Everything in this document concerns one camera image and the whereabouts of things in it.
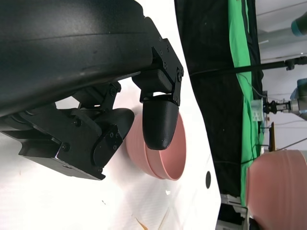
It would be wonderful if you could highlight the black backdrop cloth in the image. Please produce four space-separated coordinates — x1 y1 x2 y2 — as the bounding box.
174 0 264 230

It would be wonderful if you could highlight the thin orange sliver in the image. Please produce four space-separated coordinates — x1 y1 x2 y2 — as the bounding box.
133 215 148 230

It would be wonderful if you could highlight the thin black hanging cable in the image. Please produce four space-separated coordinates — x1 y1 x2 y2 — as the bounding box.
189 68 237 76

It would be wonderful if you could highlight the clear plastic box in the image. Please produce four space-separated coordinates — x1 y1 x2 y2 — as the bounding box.
250 99 264 123

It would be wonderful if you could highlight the green backdrop cloth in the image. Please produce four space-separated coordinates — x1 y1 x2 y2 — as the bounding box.
227 0 267 207

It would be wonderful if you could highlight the black stand pole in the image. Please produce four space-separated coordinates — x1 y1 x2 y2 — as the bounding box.
235 57 307 72

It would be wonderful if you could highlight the pink plastic bowl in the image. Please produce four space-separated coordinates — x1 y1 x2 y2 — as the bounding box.
245 149 307 230
126 114 160 178
144 111 187 181

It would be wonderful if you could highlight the white metal frame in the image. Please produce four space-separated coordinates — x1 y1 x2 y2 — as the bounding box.
219 193 249 230

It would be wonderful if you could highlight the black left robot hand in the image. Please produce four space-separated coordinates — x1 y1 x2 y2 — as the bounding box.
0 0 185 181

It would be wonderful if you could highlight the brown wooden board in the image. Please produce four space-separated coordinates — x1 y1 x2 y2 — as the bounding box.
268 121 276 152

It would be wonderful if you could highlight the teal capped grey cylinder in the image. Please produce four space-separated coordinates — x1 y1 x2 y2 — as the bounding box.
290 11 307 37

